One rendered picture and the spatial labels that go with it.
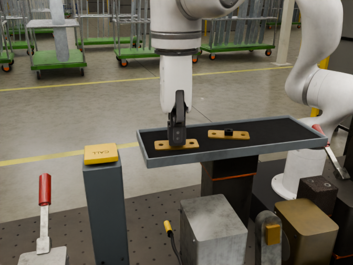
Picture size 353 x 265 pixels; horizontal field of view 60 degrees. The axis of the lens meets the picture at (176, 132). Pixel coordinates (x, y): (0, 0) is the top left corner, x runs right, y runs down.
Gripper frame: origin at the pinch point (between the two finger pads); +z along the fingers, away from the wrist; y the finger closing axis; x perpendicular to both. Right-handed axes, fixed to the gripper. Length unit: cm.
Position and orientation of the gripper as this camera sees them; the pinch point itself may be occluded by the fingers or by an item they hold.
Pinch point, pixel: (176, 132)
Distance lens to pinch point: 58.7
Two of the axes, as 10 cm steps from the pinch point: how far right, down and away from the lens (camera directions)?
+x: 9.9, -0.5, 1.1
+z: 0.0, 9.2, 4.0
